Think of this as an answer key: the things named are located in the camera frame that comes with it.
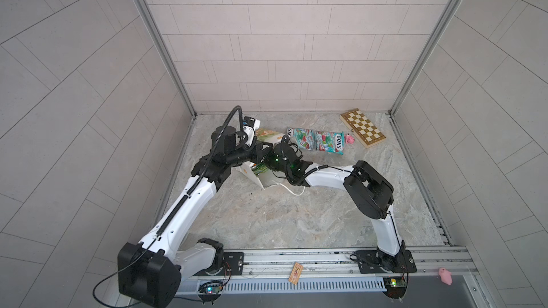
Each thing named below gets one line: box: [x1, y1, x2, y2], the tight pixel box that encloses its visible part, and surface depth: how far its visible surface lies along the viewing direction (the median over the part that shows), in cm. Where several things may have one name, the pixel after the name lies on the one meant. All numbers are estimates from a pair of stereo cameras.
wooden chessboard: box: [339, 108, 387, 150], surface depth 108 cm
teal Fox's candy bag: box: [333, 131, 344, 155], surface depth 104 cm
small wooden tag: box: [288, 262, 304, 286], surface depth 70 cm
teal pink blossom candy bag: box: [286, 126, 316, 152], surface depth 107 cm
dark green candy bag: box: [252, 162, 270, 176], surface depth 88 cm
